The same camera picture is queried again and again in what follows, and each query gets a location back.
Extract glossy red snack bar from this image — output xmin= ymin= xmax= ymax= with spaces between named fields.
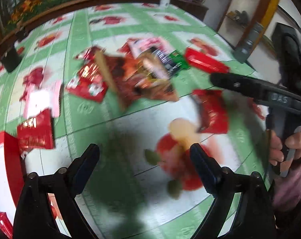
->
xmin=184 ymin=48 xmax=230 ymax=73

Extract pink white snack packet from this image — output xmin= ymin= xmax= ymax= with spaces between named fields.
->
xmin=23 ymin=80 xmax=62 ymax=119

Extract red white-print snack packet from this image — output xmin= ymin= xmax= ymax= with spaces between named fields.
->
xmin=65 ymin=61 xmax=108 ymax=103

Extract black snack packet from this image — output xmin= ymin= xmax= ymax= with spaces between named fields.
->
xmin=153 ymin=49 xmax=181 ymax=78

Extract dark red patterned candy packet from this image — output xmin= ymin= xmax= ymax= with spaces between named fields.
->
xmin=74 ymin=45 xmax=105 ymax=61

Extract red flower snack packet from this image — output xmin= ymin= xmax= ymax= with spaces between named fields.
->
xmin=17 ymin=109 xmax=55 ymax=151

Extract brown gold snack bag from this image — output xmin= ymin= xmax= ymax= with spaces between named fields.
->
xmin=94 ymin=50 xmax=179 ymax=110

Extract red white tray box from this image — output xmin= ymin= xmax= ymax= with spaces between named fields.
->
xmin=0 ymin=131 xmax=24 ymax=222

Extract pink bear snack packet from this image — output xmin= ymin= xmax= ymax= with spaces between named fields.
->
xmin=125 ymin=37 xmax=175 ymax=59

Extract long red snack packet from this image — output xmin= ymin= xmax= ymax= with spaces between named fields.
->
xmin=0 ymin=212 xmax=13 ymax=239

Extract small dark red packet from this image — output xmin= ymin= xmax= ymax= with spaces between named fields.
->
xmin=191 ymin=90 xmax=229 ymax=134

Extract person's right hand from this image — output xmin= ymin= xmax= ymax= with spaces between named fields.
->
xmin=269 ymin=130 xmax=301 ymax=166

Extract black cup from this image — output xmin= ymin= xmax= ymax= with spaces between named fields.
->
xmin=1 ymin=46 xmax=21 ymax=73

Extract green snack packet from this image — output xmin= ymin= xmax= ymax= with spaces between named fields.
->
xmin=169 ymin=50 xmax=191 ymax=70

